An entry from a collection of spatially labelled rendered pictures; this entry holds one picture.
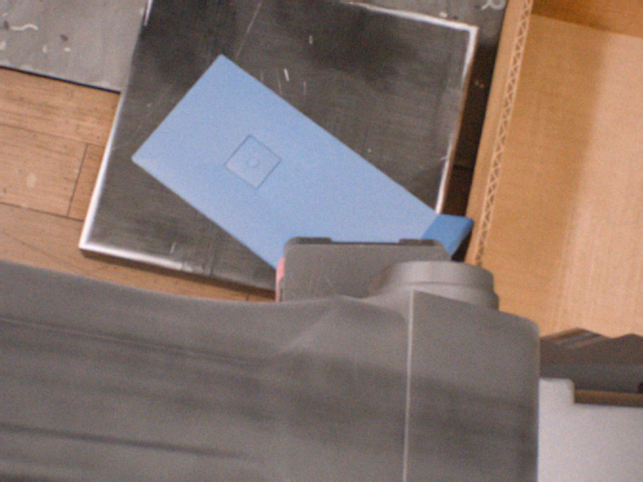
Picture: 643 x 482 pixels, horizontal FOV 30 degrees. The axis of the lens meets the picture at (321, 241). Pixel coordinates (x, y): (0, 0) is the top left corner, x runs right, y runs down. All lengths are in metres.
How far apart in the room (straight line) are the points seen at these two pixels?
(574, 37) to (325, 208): 0.17
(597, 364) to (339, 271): 0.10
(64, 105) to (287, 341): 0.39
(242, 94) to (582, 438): 0.30
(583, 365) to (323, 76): 0.24
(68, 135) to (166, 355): 0.39
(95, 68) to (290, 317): 0.39
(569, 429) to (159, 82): 0.32
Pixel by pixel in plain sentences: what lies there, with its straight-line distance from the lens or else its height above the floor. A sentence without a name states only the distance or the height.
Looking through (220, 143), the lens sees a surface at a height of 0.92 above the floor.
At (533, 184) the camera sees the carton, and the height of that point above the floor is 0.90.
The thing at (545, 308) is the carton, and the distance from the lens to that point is 0.61.
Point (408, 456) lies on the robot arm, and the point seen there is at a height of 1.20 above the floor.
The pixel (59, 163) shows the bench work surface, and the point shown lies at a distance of 0.62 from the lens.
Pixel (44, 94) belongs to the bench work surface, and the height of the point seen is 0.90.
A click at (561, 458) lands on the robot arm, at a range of 0.37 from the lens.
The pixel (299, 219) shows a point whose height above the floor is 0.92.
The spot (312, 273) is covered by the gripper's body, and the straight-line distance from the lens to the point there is 0.46.
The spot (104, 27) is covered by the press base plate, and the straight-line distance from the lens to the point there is 0.65.
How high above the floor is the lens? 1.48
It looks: 75 degrees down
